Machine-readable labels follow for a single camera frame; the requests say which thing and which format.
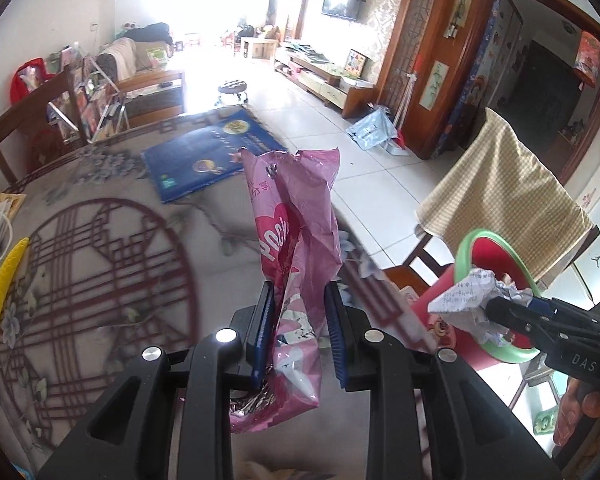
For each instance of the dark wooden chair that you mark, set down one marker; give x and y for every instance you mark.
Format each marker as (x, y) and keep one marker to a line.
(29, 117)

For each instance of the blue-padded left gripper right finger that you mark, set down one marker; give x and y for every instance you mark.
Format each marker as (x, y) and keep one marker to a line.
(431, 415)

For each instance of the white paper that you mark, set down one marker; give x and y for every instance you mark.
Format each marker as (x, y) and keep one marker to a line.
(464, 305)

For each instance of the pink plastic snack bag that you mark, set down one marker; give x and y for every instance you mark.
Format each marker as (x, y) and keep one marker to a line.
(300, 251)

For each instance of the blue hardcover book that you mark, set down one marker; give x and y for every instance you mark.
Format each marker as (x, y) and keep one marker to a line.
(205, 156)

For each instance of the yellow silicone banana case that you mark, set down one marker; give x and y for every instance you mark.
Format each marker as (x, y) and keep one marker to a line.
(9, 268)

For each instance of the small rolling stool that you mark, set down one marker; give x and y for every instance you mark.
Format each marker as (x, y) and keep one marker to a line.
(236, 88)

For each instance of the red green trash bin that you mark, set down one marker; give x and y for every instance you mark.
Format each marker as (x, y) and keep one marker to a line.
(486, 250)

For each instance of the person's right hand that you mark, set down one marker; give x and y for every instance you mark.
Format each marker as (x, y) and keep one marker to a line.
(571, 410)

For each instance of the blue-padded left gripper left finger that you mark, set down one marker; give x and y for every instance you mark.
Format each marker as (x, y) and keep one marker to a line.
(171, 411)

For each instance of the wooden sofa with cushions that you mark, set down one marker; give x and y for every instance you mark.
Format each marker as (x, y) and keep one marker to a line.
(138, 63)

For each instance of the low wooden tv cabinet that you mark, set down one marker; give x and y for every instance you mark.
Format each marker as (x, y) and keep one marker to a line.
(342, 87)

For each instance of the beige checked chair cover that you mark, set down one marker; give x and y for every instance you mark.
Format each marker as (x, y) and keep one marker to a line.
(500, 185)

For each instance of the light blue plastic bag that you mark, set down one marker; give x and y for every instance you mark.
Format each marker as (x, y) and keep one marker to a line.
(373, 129)

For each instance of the wall-mounted television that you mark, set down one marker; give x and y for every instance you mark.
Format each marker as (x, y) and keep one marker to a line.
(348, 10)

